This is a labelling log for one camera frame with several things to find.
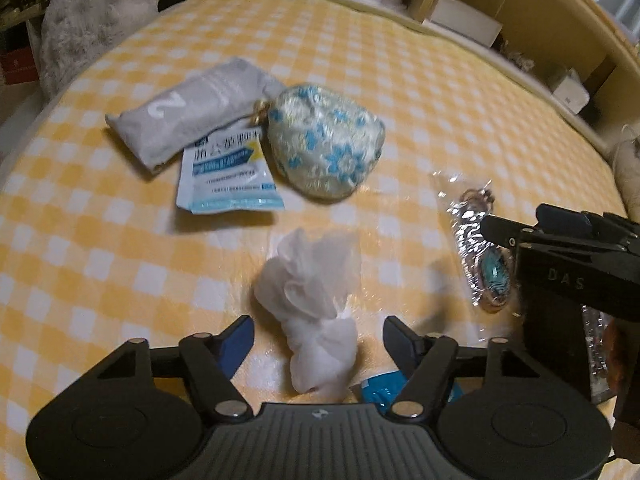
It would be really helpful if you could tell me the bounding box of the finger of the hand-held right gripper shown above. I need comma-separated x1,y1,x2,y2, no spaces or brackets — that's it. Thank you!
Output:
479,214,630,255
535,203,640,242

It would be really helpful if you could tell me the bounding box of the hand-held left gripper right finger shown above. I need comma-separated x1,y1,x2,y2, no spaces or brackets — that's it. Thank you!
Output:
382,315,533,419

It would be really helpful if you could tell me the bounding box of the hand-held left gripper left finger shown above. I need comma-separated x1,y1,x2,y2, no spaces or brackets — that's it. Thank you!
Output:
95,315,256,420

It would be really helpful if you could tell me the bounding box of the clear bag with keychain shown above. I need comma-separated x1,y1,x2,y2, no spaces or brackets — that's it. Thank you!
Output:
431,170,525,317

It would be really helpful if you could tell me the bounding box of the teal packet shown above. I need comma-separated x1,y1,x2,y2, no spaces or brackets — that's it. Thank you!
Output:
359,372,463,415

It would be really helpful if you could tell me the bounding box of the white tissue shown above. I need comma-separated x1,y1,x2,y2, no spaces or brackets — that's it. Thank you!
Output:
254,227,362,395

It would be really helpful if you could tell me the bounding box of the white and blue sachet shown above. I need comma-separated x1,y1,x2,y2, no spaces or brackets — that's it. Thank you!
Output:
176,127,287,216

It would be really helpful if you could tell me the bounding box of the blue floral fabric pouch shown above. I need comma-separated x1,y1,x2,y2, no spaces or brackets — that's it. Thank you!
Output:
250,84,387,205

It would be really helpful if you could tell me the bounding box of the grey fabric pouch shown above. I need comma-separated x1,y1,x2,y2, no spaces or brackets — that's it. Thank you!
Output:
105,57,283,181

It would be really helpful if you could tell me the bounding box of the person's right hand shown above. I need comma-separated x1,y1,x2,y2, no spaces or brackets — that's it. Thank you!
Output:
602,317,640,458

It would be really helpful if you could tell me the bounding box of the white tissue box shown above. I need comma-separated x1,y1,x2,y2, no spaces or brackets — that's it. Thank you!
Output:
551,66,599,114

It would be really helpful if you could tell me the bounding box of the yellow checked blanket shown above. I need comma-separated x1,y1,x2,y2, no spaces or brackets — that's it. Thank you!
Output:
0,0,632,480

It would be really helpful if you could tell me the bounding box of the white storage box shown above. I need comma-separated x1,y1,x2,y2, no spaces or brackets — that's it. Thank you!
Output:
429,0,504,50

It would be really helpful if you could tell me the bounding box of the fluffy grey cushion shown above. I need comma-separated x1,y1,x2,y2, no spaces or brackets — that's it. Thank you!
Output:
40,0,162,97

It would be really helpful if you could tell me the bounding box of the dark red box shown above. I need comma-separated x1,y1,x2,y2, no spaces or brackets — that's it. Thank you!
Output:
0,45,41,87

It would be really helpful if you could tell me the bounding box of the rope bundle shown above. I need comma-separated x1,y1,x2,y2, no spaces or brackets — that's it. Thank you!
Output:
499,40,537,73

